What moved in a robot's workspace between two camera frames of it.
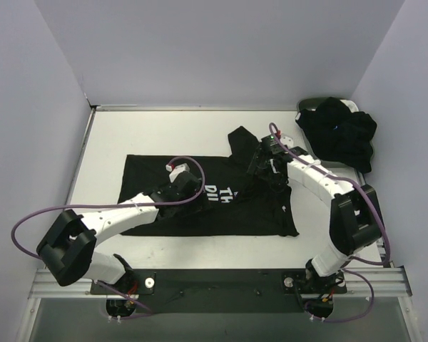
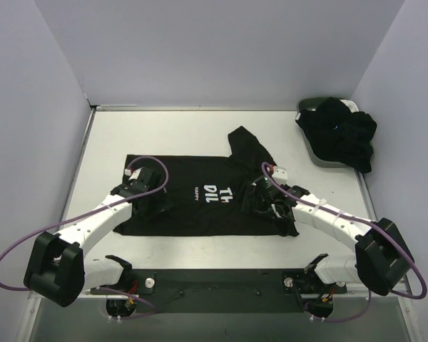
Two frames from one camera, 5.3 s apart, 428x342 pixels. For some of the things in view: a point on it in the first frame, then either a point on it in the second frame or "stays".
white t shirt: x=352 y=106 stays
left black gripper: x=198 y=196 → x=156 y=205
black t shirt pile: x=337 y=135 stays
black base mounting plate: x=220 y=291 stays
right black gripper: x=258 y=164 → x=258 y=201
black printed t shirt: x=233 y=204 stays
